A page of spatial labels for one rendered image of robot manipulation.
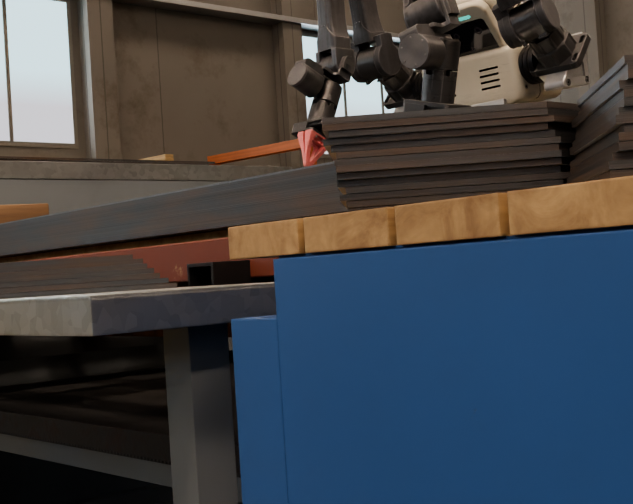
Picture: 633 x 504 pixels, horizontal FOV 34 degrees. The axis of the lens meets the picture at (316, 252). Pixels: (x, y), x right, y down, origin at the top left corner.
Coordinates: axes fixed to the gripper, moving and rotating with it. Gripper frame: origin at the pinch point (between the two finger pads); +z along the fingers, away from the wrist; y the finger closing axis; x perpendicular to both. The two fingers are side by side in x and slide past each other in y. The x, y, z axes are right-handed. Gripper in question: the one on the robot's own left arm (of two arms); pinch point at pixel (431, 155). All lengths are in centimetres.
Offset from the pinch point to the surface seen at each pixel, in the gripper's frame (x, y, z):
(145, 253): -63, 10, 11
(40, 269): -81, 18, 10
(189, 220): -63, 19, 5
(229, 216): -63, 27, 3
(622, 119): -91, 93, -14
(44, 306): -95, 47, 6
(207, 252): -63, 24, 8
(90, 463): -62, -3, 45
